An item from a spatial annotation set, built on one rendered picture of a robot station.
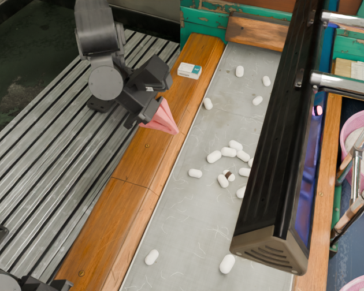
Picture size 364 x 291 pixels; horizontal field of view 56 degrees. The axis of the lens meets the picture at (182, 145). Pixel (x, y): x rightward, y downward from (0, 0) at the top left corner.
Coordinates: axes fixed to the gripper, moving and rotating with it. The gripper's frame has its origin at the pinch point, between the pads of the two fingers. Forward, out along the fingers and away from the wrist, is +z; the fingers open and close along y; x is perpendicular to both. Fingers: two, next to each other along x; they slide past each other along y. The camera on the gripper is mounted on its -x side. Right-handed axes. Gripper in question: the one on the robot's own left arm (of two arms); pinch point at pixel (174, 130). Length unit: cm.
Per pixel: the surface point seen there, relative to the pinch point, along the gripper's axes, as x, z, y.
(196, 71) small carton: 7.9, 1.7, 27.9
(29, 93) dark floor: 141, -34, 67
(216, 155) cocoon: 1.6, 13.1, 4.0
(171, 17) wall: 92, 2, 149
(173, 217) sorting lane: 6.0, 11.1, -13.4
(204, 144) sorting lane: 5.7, 11.3, 7.5
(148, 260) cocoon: 5.5, 9.0, -24.1
